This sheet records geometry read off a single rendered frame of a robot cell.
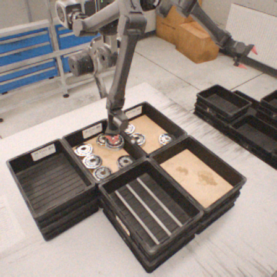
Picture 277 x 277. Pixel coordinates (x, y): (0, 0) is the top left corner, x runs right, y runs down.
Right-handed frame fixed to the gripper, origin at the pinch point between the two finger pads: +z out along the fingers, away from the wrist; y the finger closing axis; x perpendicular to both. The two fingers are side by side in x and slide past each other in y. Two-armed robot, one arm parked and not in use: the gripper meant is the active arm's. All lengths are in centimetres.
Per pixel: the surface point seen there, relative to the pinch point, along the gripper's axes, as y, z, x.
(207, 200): -23, 9, -52
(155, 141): 13.3, 11.2, -21.9
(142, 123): 29.0, 11.9, -11.5
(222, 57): 310, 102, -101
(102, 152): -0.8, 11.4, 6.8
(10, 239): -53, 23, 39
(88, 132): 8.1, 6.0, 17.4
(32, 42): 145, 25, 123
